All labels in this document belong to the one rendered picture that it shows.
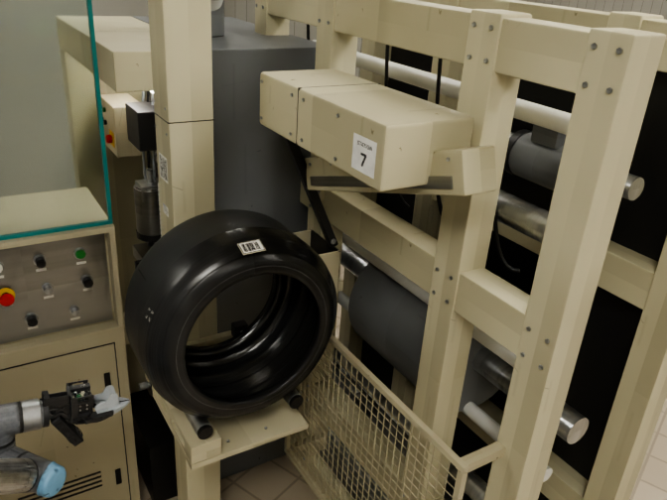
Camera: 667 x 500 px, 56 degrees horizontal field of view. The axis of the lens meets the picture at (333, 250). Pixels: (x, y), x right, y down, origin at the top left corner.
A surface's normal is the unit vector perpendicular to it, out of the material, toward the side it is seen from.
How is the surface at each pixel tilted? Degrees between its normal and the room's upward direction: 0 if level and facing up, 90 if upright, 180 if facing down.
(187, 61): 90
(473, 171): 72
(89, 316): 90
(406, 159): 90
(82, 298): 90
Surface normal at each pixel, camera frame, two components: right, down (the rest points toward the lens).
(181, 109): 0.52, 0.40
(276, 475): 0.06, -0.90
